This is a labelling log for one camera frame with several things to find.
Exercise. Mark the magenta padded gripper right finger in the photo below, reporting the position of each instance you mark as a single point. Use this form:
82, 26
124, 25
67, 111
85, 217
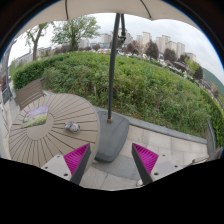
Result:
151, 166

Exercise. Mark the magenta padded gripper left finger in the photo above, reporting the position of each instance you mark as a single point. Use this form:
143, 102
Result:
71, 166

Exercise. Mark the grey patterned computer mouse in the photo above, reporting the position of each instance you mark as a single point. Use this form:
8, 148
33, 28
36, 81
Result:
72, 126

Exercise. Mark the round slatted wooden table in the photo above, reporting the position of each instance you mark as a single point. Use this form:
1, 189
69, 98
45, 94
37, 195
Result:
37, 145

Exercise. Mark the green hedge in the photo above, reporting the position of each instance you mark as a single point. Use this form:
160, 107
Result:
140, 89

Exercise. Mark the slatted wooden bench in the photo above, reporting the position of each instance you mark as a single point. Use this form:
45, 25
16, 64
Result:
29, 93

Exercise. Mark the dark parasol pole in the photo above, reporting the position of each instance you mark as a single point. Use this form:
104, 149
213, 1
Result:
112, 65

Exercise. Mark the beige parasol canopy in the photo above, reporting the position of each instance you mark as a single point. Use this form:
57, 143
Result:
63, 10

